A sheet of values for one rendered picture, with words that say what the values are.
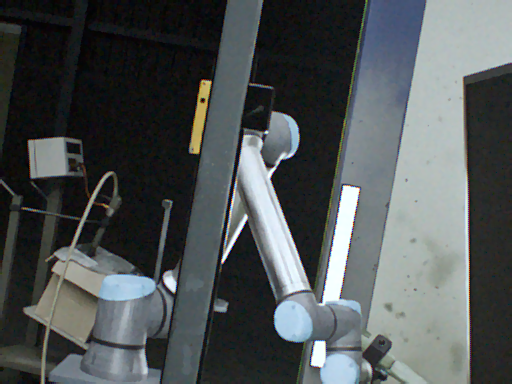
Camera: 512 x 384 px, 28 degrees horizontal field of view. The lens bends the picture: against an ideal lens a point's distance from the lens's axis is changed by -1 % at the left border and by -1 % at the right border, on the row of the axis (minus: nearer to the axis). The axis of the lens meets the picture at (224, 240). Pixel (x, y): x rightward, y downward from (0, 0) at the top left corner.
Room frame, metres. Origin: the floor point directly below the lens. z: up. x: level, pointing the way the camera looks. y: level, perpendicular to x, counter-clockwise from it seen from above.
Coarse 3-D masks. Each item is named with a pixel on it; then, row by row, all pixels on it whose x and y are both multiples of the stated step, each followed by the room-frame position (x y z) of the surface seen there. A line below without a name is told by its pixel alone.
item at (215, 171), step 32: (256, 0) 1.51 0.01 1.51; (224, 32) 1.51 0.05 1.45; (256, 32) 1.52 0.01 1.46; (224, 64) 1.51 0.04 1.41; (224, 96) 1.51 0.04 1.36; (224, 128) 1.51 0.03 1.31; (224, 160) 1.51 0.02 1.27; (224, 192) 1.51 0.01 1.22; (192, 224) 1.51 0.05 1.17; (192, 256) 1.51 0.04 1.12; (192, 288) 1.51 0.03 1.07; (192, 320) 1.51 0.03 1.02; (192, 352) 1.51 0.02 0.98
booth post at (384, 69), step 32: (384, 0) 3.43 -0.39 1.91; (416, 0) 3.43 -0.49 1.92; (384, 32) 3.43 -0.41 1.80; (416, 32) 3.43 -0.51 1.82; (384, 64) 3.43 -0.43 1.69; (352, 96) 3.53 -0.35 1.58; (384, 96) 3.43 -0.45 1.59; (352, 128) 3.44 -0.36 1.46; (384, 128) 3.43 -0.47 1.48; (352, 160) 3.43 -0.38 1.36; (384, 160) 3.43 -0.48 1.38; (384, 192) 3.43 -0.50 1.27; (384, 224) 3.43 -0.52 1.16; (352, 256) 3.43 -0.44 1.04; (320, 288) 3.44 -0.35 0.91; (352, 288) 3.43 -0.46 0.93
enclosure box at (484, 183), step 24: (480, 72) 2.73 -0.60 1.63; (504, 72) 2.54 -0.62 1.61; (480, 96) 2.90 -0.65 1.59; (504, 96) 2.90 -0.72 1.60; (480, 120) 2.90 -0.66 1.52; (504, 120) 2.90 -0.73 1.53; (480, 144) 2.90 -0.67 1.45; (504, 144) 2.90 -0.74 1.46; (480, 168) 2.90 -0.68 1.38; (504, 168) 2.90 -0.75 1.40; (480, 192) 2.90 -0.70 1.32; (504, 192) 2.90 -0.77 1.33; (480, 216) 2.90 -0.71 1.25; (504, 216) 2.91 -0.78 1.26; (480, 240) 2.90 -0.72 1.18; (504, 240) 2.91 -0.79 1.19; (480, 264) 2.90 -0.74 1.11; (504, 264) 2.91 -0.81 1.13; (480, 288) 2.90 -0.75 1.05; (504, 288) 2.91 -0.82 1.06; (480, 312) 2.90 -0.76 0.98; (504, 312) 2.91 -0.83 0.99; (480, 336) 2.90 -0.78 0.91; (504, 336) 2.91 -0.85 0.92; (480, 360) 2.90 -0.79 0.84; (504, 360) 2.91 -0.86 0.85
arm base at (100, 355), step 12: (96, 348) 2.75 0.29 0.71; (108, 348) 2.73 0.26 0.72; (120, 348) 2.73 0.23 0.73; (132, 348) 2.74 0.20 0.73; (144, 348) 2.80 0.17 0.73; (84, 360) 2.76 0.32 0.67; (96, 360) 2.73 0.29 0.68; (108, 360) 2.72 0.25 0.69; (120, 360) 2.72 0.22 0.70; (132, 360) 2.74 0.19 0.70; (144, 360) 2.79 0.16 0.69; (96, 372) 2.72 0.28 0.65; (108, 372) 2.71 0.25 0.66; (120, 372) 2.71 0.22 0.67; (132, 372) 2.74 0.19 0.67; (144, 372) 2.77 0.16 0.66
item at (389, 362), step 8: (368, 336) 2.71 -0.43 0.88; (368, 344) 2.68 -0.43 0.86; (384, 360) 2.66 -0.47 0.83; (392, 360) 2.66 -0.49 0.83; (384, 368) 2.66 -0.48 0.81; (392, 368) 2.65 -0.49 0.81; (400, 368) 2.64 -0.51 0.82; (408, 368) 2.64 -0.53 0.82; (392, 376) 2.65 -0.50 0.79; (400, 376) 2.64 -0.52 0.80; (408, 376) 2.63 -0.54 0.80; (416, 376) 2.62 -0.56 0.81
